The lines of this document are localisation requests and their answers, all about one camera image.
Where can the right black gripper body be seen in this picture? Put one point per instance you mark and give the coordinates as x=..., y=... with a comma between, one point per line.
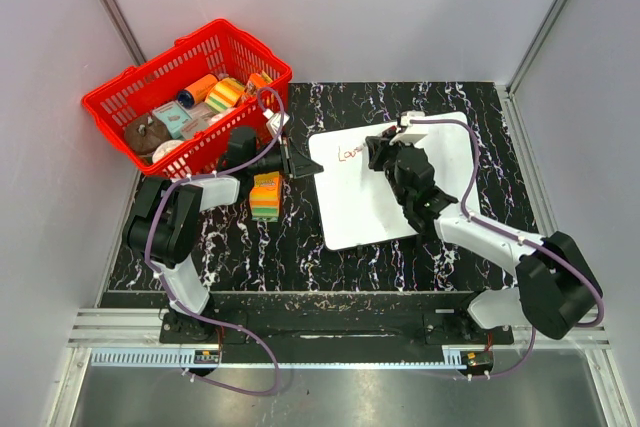
x=389, y=154

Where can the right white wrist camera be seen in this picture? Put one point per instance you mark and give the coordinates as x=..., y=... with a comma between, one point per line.
x=411, y=127

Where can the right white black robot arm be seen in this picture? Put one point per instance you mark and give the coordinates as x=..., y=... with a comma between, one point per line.
x=556, y=290

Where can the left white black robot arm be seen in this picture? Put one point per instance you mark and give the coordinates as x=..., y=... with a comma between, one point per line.
x=162, y=227

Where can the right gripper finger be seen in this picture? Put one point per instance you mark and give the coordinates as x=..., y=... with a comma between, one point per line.
x=377, y=160
x=390, y=132

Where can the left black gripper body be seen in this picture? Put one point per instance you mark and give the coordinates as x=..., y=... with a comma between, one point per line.
x=286, y=158

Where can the white round container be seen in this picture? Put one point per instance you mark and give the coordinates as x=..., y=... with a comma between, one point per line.
x=164, y=149

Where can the stacked colourful sponge pack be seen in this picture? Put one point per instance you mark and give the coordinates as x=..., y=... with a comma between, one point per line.
x=265, y=197

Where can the orange snack box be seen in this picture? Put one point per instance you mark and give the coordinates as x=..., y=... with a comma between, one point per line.
x=255, y=82

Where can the teal small box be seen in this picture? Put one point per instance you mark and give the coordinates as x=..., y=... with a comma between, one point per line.
x=173, y=116

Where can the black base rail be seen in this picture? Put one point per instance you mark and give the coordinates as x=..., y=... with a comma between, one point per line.
x=429, y=317

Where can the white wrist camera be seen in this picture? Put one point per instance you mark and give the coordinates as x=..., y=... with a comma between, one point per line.
x=275, y=122
x=411, y=127

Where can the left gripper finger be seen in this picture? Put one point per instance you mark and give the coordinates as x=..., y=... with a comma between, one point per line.
x=293, y=152
x=302, y=167

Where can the pink white packet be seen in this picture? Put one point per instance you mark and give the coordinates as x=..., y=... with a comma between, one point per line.
x=201, y=117

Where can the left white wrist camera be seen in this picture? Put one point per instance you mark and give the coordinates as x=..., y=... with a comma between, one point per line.
x=275, y=122

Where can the red capped whiteboard marker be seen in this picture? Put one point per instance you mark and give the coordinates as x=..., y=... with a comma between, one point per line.
x=374, y=143

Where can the red plastic shopping basket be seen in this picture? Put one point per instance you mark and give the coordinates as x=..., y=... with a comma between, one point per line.
x=217, y=47

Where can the brown round donut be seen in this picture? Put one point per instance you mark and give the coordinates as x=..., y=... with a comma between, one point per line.
x=145, y=134

